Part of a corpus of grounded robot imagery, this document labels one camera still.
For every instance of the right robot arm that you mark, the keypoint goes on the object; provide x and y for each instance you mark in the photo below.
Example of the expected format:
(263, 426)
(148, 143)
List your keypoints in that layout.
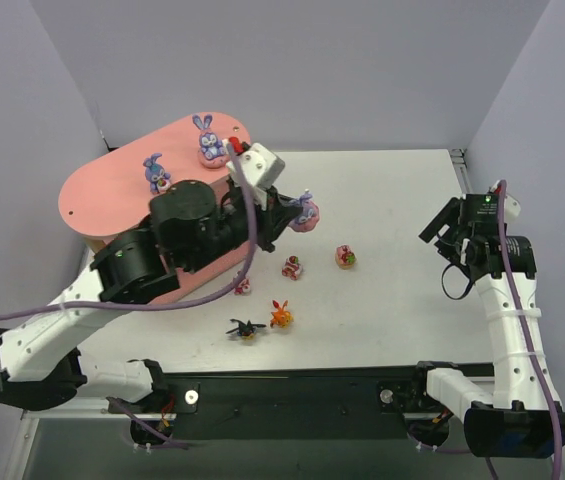
(523, 416)

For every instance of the pink bear with strawberry hat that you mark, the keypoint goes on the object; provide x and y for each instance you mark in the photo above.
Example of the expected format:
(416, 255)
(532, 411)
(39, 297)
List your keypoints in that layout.
(243, 287)

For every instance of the pink three-tier wooden shelf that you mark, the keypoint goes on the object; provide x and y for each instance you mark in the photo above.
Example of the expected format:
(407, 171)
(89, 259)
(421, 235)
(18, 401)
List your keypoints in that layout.
(111, 194)

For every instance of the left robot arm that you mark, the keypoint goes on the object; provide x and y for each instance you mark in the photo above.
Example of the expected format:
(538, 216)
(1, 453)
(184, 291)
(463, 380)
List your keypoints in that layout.
(41, 366)

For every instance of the small purple bunny with cake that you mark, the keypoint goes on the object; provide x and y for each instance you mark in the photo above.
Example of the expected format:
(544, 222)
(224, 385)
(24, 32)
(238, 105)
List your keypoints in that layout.
(158, 178)

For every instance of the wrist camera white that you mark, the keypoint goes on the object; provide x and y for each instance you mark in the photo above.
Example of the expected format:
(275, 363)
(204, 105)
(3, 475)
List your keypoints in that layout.
(260, 167)
(512, 207)

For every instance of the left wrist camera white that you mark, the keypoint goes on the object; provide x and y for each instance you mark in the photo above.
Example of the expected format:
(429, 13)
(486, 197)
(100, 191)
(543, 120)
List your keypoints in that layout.
(260, 167)

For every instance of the black winged toy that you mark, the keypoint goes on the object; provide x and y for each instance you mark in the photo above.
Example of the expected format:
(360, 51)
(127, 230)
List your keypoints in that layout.
(244, 330)

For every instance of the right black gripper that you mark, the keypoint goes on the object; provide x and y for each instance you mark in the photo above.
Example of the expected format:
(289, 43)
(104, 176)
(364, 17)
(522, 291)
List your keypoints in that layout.
(442, 226)

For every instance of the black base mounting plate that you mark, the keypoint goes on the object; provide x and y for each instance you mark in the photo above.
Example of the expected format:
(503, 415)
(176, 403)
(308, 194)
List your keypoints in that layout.
(372, 403)

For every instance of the purple bunny toy on donut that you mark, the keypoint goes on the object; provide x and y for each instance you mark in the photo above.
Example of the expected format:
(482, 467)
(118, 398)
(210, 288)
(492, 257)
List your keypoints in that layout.
(212, 153)

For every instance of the orange bunny toy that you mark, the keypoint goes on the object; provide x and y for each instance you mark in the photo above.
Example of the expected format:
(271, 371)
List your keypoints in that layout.
(281, 317)

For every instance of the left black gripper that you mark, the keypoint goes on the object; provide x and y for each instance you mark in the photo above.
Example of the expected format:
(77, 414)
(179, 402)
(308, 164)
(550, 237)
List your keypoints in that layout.
(266, 220)

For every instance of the strawberry cake slice toy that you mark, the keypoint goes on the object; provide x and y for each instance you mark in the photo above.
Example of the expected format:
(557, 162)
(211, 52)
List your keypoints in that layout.
(292, 268)

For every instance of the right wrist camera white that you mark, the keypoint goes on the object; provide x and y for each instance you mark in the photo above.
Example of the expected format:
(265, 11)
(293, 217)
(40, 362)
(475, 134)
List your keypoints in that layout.
(512, 207)

